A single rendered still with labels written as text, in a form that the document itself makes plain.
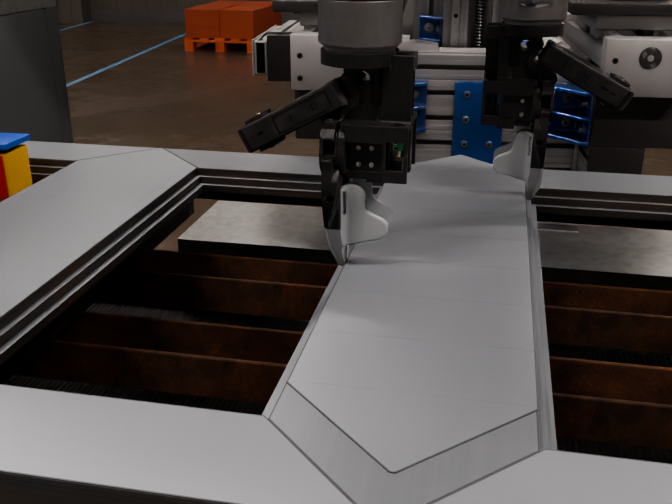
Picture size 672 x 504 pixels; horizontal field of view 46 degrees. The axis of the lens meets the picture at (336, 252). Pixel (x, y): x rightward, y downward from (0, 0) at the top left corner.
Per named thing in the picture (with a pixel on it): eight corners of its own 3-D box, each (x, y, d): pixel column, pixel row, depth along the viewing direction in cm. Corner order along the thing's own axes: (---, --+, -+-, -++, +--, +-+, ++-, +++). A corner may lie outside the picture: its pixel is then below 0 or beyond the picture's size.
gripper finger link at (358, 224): (384, 281, 76) (387, 188, 73) (324, 275, 77) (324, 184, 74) (389, 268, 79) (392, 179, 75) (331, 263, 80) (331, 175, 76)
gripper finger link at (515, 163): (490, 196, 100) (495, 124, 96) (538, 199, 99) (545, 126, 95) (489, 204, 97) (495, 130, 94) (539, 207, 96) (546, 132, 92)
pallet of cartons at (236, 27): (267, 53, 781) (266, 11, 766) (182, 52, 788) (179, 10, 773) (285, 38, 887) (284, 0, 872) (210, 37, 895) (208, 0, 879)
